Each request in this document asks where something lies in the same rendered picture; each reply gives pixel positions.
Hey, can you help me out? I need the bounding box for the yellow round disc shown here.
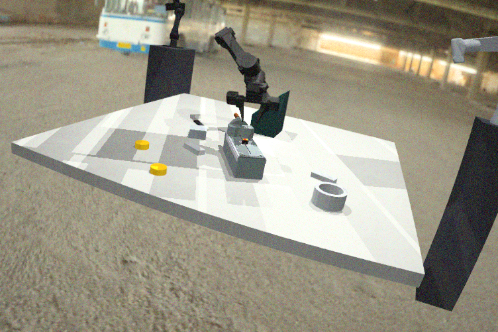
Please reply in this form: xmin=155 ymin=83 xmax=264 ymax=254
xmin=150 ymin=163 xmax=167 ymax=176
xmin=135 ymin=140 xmax=149 ymax=150

